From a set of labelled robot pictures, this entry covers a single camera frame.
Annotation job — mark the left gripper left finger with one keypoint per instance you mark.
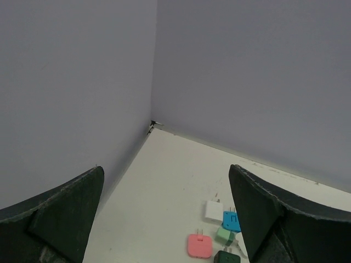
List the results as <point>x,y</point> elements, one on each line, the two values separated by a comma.
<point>55,225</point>

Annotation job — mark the white charger plug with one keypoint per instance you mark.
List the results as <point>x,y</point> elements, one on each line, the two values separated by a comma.
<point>213,212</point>

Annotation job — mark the pink adapter plug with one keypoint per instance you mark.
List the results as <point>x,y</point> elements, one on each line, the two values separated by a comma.
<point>199,245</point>

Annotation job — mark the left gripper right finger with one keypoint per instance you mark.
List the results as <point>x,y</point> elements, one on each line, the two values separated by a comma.
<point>280,226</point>

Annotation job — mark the dark green cube charger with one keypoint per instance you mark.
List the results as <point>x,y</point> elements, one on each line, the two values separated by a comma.
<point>226,256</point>

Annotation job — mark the light green plug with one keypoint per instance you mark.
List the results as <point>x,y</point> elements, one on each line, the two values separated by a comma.
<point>226,237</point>

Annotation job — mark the white folding extension socket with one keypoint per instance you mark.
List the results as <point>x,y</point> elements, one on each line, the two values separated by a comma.
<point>239,241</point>

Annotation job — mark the blue adapter plug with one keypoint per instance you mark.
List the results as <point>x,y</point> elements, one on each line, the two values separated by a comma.
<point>231,221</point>

